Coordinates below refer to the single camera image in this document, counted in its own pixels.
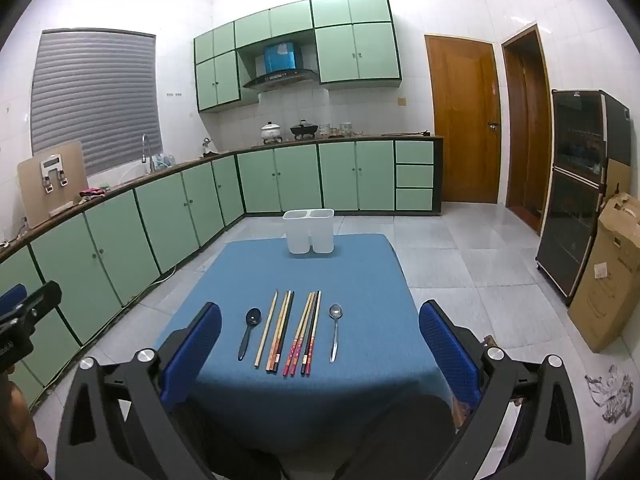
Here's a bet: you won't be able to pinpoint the flat cardboard sheet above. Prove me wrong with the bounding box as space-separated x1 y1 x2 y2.
605 159 632 202

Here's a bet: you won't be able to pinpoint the white plastic utensil holder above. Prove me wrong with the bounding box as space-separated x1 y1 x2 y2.
282 208 335 255

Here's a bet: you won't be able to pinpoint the grey window blind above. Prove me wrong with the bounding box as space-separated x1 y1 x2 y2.
31 28 163 173

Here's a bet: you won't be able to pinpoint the range hood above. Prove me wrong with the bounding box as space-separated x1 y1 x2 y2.
242 41 319 93

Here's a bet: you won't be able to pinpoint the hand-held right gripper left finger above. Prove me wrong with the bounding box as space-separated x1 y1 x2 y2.
54 302 223 480

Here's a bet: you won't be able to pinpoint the cardboard box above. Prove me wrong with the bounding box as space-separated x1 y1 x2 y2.
567 192 640 353

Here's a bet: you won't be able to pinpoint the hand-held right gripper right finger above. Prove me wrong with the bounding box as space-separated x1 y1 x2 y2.
418 300 587 480

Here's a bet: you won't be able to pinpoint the row of mixed chopsticks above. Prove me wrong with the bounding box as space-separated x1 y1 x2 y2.
254 289 322 377

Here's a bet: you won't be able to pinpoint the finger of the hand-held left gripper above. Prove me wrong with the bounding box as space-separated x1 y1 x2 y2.
0 281 62 332
0 283 27 314

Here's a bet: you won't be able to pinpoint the wooden door with frame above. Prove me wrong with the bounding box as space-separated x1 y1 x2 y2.
501 23 552 235

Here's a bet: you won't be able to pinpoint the beige board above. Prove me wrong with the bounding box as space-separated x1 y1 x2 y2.
17 141 90 229

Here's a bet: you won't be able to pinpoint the crumpled paper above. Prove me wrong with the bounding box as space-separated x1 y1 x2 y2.
585 365 633 423

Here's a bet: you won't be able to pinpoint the person's left hand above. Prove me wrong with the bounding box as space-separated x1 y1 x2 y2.
0 364 49 467

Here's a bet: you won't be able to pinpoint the metal spoon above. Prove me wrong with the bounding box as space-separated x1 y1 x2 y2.
328 303 344 364

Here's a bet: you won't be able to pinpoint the blue tablecloth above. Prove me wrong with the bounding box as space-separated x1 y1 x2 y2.
155 233 453 456

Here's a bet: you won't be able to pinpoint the black glass-front cabinet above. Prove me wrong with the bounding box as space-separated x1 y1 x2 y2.
536 89 631 306

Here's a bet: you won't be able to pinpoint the green upper wall cabinets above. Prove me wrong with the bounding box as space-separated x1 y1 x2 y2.
193 0 402 113

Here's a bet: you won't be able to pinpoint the black spoon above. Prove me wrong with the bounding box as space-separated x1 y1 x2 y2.
237 307 262 361

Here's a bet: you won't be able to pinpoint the green base cabinets with countertop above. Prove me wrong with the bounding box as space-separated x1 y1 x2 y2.
0 135 444 411

